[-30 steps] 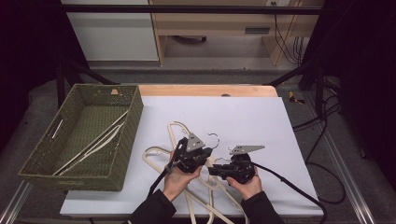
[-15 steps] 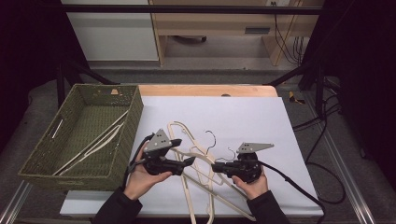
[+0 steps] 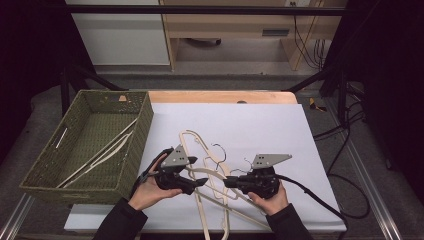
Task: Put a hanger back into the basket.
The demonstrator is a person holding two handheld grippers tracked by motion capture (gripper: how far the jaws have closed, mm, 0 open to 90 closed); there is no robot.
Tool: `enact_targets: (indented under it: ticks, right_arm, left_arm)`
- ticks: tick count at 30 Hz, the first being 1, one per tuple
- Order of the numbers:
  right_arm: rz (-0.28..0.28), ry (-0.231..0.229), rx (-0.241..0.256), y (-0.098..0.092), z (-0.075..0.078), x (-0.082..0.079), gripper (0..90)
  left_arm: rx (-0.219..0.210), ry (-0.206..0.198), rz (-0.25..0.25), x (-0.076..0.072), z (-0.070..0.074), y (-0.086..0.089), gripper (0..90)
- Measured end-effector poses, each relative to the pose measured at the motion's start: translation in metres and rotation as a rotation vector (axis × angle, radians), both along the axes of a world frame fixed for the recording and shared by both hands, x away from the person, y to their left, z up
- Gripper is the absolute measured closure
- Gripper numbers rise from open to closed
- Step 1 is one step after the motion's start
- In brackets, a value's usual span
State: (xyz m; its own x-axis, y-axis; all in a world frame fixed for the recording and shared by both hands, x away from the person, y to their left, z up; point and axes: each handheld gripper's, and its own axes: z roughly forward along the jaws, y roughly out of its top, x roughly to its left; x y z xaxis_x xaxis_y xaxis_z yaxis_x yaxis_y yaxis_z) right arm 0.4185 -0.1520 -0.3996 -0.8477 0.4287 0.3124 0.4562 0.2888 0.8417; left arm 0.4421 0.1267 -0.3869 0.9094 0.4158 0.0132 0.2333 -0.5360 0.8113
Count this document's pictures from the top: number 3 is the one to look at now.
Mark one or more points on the white sheet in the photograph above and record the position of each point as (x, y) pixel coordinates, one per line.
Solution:
(250, 126)

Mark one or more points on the aluminium rail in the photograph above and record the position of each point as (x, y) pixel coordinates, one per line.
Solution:
(376, 200)
(15, 220)

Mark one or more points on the yellow and black tool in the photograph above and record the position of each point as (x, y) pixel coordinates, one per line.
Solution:
(312, 104)

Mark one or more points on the black object under desk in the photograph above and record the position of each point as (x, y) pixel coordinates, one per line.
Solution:
(203, 41)

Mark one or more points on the grey desk label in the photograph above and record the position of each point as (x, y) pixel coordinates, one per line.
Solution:
(275, 32)

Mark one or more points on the white cabinet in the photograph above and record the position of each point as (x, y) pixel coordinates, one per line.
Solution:
(116, 40)

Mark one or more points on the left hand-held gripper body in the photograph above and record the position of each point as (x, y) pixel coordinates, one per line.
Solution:
(175, 158)

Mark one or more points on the person's right hand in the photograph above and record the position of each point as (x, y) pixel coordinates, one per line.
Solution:
(273, 203)

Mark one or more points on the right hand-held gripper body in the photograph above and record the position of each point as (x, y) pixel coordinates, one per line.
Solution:
(263, 181)

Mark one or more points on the black horizontal frame bar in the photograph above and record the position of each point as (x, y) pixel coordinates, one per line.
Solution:
(200, 10)

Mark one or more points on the green woven basket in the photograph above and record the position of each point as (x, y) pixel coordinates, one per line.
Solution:
(100, 123)

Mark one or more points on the dark curtain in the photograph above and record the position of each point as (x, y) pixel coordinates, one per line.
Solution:
(393, 83)
(26, 66)

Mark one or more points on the person's left hand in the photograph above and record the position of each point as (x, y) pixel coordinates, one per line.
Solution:
(148, 193)

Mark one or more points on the wooden table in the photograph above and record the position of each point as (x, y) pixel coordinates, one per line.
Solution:
(200, 96)

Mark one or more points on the light wooden desk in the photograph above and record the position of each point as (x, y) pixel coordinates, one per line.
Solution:
(216, 28)

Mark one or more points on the beige plastic clothes hanger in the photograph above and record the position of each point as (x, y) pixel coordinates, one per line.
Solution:
(201, 215)
(117, 142)
(233, 210)

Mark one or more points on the black metal stand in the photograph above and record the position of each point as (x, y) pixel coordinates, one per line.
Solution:
(65, 93)
(341, 96)

